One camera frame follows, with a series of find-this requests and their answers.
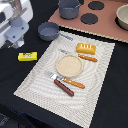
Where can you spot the beige woven placemat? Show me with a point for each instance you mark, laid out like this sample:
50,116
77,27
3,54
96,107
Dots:
39,89

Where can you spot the beige bowl on stove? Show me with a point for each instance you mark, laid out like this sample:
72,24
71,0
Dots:
122,15

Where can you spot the brown toy sausage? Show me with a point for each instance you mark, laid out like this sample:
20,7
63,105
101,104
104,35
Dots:
64,88

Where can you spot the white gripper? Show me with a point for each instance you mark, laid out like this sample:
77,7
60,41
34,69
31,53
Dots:
14,18

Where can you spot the orange toy bread loaf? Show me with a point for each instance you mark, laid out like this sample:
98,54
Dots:
85,48

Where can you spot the black stove burner disc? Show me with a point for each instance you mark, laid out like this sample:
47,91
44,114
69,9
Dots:
89,18

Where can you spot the dark grey cooking pot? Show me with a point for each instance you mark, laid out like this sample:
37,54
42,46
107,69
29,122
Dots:
69,9

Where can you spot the yellow box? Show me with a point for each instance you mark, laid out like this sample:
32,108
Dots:
28,56

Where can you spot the grey round bowl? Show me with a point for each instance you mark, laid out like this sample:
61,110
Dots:
48,31

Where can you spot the tan round plate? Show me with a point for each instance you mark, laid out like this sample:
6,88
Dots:
69,66

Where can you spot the pink stove board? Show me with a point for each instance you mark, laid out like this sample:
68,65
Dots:
104,27

